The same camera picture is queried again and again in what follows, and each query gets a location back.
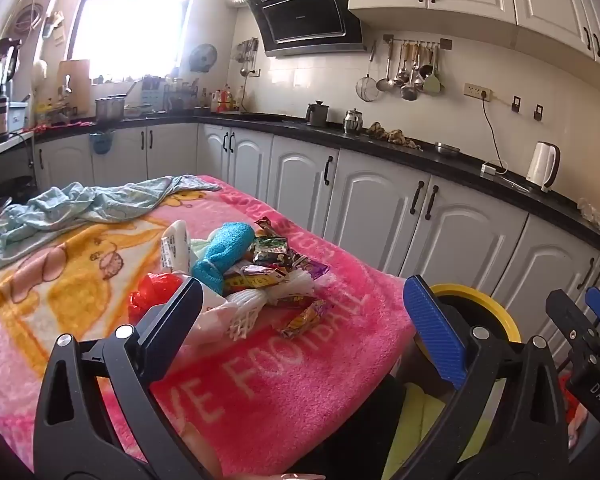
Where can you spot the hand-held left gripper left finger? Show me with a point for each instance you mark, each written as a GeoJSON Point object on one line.
{"type": "Point", "coordinates": [175, 320]}

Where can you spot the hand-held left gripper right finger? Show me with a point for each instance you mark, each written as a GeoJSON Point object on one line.
{"type": "Point", "coordinates": [432, 327]}

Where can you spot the white plastic bag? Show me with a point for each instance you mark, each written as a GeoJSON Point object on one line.
{"type": "Point", "coordinates": [210, 317]}

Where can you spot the red plastic bag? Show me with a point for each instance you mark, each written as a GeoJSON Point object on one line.
{"type": "Point", "coordinates": [152, 292]}

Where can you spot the yellow-rimmed black trash bin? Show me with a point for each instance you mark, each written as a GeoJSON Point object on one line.
{"type": "Point", "coordinates": [507, 317]}

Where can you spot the white labelled packet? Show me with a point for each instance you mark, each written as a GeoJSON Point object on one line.
{"type": "Point", "coordinates": [172, 245]}

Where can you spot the blue fuzzy sock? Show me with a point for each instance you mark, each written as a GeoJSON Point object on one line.
{"type": "Point", "coordinates": [220, 255]}

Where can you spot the yellow snack wrapper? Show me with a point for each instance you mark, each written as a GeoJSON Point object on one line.
{"type": "Point", "coordinates": [250, 280]}

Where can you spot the white foam fruit net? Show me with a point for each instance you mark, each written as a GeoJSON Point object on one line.
{"type": "Point", "coordinates": [292, 285]}

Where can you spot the person's right hand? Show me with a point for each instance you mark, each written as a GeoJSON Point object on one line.
{"type": "Point", "coordinates": [577, 422]}

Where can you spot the person's left hand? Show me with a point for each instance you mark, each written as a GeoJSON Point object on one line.
{"type": "Point", "coordinates": [200, 442]}

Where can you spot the pale green towel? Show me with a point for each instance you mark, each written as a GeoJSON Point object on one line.
{"type": "Point", "coordinates": [197, 249]}

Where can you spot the clear plastic bag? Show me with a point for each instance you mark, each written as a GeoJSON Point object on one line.
{"type": "Point", "coordinates": [592, 210]}

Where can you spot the pink printed blanket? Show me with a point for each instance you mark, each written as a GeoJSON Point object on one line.
{"type": "Point", "coordinates": [280, 385]}

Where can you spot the white base cabinets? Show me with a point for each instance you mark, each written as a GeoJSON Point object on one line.
{"type": "Point", "coordinates": [375, 210]}

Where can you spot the brown snack wrapper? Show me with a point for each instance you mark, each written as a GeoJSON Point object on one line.
{"type": "Point", "coordinates": [266, 224]}

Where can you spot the purple snack wrapper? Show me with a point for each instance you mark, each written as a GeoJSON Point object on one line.
{"type": "Point", "coordinates": [312, 267]}

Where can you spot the white electric kettle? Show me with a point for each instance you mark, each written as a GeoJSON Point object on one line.
{"type": "Point", "coordinates": [542, 165]}

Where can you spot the light blue cloth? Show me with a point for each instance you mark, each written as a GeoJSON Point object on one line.
{"type": "Point", "coordinates": [80, 205]}

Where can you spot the white power adapter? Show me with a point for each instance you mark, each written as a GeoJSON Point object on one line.
{"type": "Point", "coordinates": [492, 169]}

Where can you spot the black kitchen countertop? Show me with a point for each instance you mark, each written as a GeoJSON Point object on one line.
{"type": "Point", "coordinates": [460, 162]}

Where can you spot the small steel bowl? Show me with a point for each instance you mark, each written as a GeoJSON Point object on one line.
{"type": "Point", "coordinates": [447, 148]}

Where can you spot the blue hanging basket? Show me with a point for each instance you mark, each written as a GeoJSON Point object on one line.
{"type": "Point", "coordinates": [101, 142]}

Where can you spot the pile of ginger roots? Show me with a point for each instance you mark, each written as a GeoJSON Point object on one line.
{"type": "Point", "coordinates": [392, 135]}

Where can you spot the steel canister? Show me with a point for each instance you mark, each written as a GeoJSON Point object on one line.
{"type": "Point", "coordinates": [352, 121]}

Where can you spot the steel stock pot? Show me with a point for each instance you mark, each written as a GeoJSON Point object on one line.
{"type": "Point", "coordinates": [109, 108]}

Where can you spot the group of condiment bottles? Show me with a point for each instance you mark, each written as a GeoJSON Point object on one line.
{"type": "Point", "coordinates": [222, 100]}

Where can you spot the dish rack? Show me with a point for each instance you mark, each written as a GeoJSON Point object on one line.
{"type": "Point", "coordinates": [152, 91]}

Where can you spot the white side shelf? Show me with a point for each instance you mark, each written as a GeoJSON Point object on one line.
{"type": "Point", "coordinates": [5, 147]}

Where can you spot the row of hanging kitchen utensils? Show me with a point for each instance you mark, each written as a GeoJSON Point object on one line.
{"type": "Point", "coordinates": [410, 77]}

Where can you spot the wooden cutting board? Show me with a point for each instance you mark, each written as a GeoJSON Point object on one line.
{"type": "Point", "coordinates": [77, 85]}

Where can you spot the white storage box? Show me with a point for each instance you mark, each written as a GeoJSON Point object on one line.
{"type": "Point", "coordinates": [17, 115]}

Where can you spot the black bottle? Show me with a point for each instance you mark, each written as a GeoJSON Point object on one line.
{"type": "Point", "coordinates": [1, 107]}

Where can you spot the window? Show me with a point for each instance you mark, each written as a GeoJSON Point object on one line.
{"type": "Point", "coordinates": [130, 20]}

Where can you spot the black range hood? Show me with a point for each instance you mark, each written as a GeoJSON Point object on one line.
{"type": "Point", "coordinates": [305, 15]}

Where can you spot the black wall hook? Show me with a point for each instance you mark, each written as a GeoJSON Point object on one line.
{"type": "Point", "coordinates": [537, 111]}
{"type": "Point", "coordinates": [516, 104]}

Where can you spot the beige wall socket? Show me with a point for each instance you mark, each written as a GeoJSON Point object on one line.
{"type": "Point", "coordinates": [475, 91]}

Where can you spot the small wall fan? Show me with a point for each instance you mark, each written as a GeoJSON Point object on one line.
{"type": "Point", "coordinates": [202, 57]}

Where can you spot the small wall utensil rack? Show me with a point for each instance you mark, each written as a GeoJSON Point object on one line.
{"type": "Point", "coordinates": [247, 55]}

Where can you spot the silver vent duct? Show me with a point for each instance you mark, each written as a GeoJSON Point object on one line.
{"type": "Point", "coordinates": [237, 0]}

